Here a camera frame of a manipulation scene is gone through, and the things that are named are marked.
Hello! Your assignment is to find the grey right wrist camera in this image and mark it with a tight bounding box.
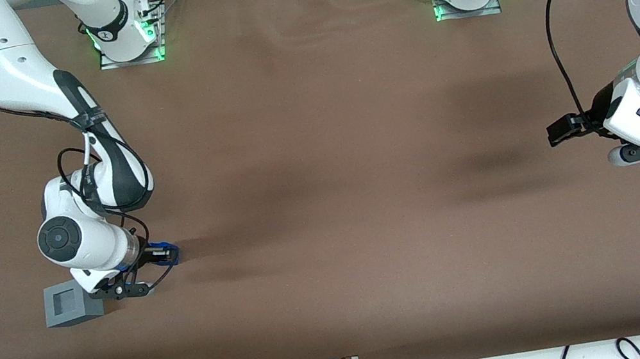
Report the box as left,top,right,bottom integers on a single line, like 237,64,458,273
89,272,153,306

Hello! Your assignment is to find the brown table cover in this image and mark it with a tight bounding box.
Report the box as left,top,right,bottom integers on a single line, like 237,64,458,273
0,0,640,359

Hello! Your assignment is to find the gray square base block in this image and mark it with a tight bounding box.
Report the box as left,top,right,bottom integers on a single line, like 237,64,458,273
39,275,108,331

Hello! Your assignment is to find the blue plastic part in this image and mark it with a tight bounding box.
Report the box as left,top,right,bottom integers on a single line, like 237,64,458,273
149,238,183,270

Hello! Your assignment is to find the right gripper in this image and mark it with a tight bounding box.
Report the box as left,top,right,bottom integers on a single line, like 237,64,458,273
68,240,180,298

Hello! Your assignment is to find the black hooked floor cable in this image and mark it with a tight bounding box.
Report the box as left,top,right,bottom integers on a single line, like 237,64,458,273
615,335,640,359

